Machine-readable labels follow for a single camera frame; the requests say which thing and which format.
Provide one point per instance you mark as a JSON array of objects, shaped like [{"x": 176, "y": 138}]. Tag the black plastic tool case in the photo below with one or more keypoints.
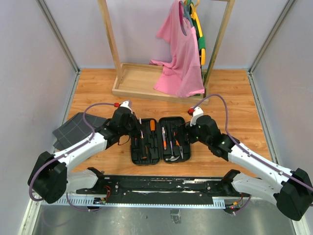
[{"x": 155, "y": 155}]

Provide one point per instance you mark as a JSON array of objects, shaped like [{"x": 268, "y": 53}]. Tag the pink t-shirt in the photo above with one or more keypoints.
[{"x": 182, "y": 76}]

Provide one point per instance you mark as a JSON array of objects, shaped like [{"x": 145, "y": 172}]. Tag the dark grey folded cloth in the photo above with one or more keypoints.
[{"x": 71, "y": 132}]

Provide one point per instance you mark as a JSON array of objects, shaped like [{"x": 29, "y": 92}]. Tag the orange black pliers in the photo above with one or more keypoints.
[{"x": 178, "y": 144}]

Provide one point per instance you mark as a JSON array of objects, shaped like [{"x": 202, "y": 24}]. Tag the silver orange utility knife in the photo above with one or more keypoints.
[{"x": 164, "y": 138}]

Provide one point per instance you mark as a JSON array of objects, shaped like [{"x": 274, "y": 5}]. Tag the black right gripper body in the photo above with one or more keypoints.
[{"x": 195, "y": 135}]

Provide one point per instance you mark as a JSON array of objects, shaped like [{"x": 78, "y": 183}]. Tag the wooden clothes rack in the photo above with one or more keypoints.
[{"x": 137, "y": 80}]

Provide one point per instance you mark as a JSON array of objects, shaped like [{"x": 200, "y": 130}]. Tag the green yellow hangers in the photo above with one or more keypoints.
[{"x": 192, "y": 13}]

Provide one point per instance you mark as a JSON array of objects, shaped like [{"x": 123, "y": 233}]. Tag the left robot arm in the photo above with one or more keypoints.
[{"x": 53, "y": 176}]

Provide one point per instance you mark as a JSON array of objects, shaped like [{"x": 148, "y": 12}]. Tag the claw hammer black grip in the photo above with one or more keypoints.
[{"x": 172, "y": 154}]

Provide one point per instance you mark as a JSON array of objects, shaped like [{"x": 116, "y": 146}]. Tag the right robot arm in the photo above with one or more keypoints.
[{"x": 291, "y": 191}]

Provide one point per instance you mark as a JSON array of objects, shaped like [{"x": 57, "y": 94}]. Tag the right aluminium frame post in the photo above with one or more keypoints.
[{"x": 278, "y": 23}]

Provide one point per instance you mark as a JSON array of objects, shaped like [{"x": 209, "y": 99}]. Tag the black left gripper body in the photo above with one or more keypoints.
[{"x": 128, "y": 129}]

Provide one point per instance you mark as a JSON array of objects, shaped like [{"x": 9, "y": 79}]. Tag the orange grid handle tool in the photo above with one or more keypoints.
[{"x": 153, "y": 132}]

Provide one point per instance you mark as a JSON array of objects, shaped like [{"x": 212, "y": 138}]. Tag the aluminium frame post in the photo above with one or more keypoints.
[
  {"x": 278, "y": 23},
  {"x": 57, "y": 33}
]

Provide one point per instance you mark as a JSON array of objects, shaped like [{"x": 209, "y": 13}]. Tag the left aluminium frame post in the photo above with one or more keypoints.
[{"x": 57, "y": 33}]

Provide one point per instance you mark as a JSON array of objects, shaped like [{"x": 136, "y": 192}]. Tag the black orange screwdriver handle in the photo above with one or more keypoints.
[{"x": 143, "y": 146}]

